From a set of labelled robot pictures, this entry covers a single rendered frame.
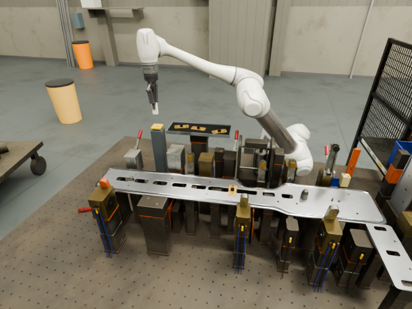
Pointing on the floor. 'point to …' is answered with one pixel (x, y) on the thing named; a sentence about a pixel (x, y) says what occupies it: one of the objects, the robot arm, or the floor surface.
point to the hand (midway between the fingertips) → (154, 108)
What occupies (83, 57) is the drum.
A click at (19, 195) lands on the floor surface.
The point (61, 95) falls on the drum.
